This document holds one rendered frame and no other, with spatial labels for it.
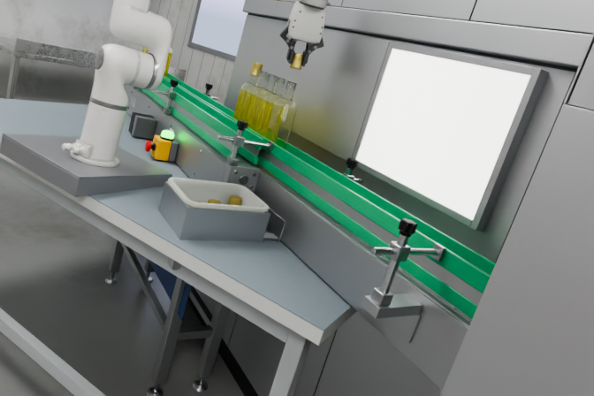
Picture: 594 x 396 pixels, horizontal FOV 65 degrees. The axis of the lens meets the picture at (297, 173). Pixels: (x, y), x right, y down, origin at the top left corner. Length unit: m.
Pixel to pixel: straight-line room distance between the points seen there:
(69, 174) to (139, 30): 0.40
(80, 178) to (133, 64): 0.33
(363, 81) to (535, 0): 0.47
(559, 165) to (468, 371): 0.27
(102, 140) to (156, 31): 0.32
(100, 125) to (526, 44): 1.02
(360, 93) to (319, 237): 0.44
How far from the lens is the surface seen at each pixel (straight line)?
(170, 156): 1.67
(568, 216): 0.58
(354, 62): 1.38
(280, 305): 0.95
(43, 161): 1.32
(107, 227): 1.30
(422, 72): 1.20
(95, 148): 1.34
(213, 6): 4.75
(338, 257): 1.05
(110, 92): 1.31
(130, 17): 1.32
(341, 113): 1.38
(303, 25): 1.39
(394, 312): 0.85
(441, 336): 0.88
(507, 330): 0.61
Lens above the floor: 1.20
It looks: 13 degrees down
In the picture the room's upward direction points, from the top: 17 degrees clockwise
